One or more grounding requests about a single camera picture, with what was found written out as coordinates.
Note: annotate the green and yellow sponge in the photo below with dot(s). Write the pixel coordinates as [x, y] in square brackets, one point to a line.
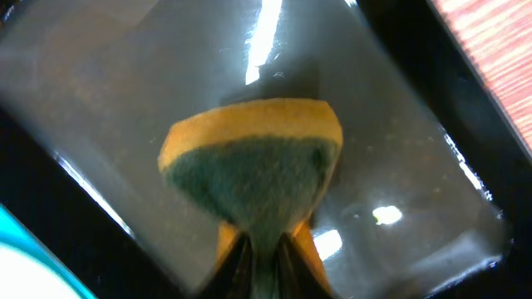
[260, 167]

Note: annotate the black plastic tray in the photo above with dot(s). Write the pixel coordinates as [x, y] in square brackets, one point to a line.
[430, 197]

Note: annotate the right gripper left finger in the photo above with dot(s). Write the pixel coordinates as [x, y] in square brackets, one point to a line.
[233, 278]

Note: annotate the teal plastic tray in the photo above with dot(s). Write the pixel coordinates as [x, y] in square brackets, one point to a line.
[15, 234]

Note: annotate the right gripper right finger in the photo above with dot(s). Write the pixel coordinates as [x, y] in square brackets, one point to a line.
[296, 280]

